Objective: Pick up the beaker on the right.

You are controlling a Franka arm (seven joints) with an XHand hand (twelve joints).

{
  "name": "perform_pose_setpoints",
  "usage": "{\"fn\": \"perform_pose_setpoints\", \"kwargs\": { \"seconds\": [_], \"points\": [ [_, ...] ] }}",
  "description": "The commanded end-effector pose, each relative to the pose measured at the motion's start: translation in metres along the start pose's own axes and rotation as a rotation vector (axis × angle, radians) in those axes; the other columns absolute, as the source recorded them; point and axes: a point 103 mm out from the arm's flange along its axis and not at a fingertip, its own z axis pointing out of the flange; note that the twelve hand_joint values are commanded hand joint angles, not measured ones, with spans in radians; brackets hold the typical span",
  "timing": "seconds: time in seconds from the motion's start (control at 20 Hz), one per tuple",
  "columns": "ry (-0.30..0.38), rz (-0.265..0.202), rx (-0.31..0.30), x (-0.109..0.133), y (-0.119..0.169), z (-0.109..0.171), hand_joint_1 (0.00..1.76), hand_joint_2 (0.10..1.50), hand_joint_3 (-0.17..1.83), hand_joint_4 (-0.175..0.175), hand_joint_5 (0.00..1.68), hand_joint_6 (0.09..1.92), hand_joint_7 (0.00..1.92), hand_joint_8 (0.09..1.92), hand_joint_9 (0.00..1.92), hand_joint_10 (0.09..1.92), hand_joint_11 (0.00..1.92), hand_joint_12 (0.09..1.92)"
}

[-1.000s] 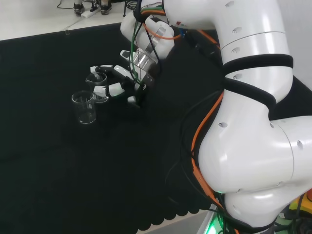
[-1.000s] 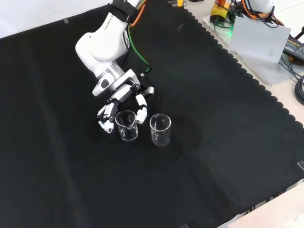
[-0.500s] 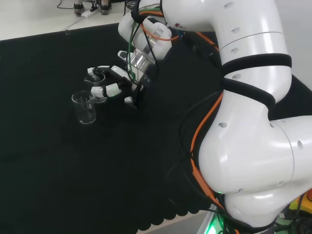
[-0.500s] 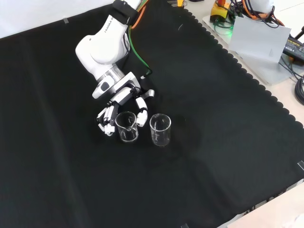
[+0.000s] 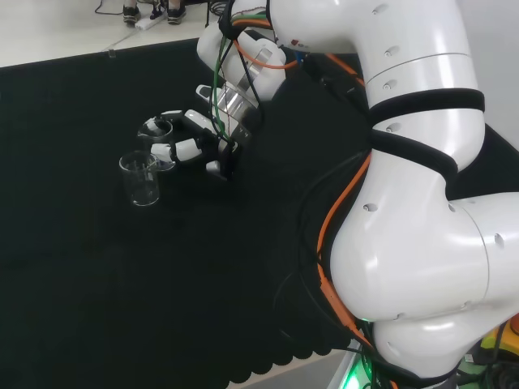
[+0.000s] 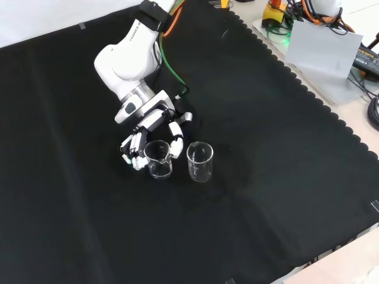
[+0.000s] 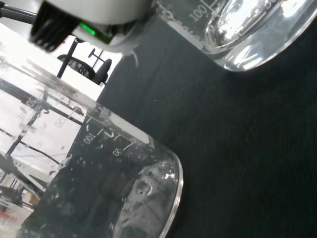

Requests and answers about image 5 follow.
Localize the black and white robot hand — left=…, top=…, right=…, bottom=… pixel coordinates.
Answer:
left=144, top=108, right=255, bottom=182

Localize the clear glass beaker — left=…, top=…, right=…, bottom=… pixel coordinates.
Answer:
left=136, top=118, right=178, bottom=172
left=118, top=150, right=163, bottom=207

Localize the person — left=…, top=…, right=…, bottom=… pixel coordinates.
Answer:
left=121, top=0, right=187, bottom=25

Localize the black bench cloth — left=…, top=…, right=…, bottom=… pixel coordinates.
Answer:
left=0, top=38, right=519, bottom=389

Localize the yellow stop button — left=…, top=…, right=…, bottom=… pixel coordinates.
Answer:
left=480, top=314, right=519, bottom=360

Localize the green cable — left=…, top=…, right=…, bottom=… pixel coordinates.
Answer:
left=210, top=11, right=271, bottom=143

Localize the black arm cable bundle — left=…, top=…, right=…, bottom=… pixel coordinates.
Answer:
left=271, top=149, right=378, bottom=357

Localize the orange cable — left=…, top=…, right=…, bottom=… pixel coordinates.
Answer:
left=230, top=10, right=378, bottom=353

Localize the thin black floor cable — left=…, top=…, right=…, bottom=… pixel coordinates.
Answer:
left=95, top=0, right=123, bottom=15

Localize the grey metal base plate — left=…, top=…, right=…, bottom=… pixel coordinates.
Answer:
left=326, top=340, right=376, bottom=389

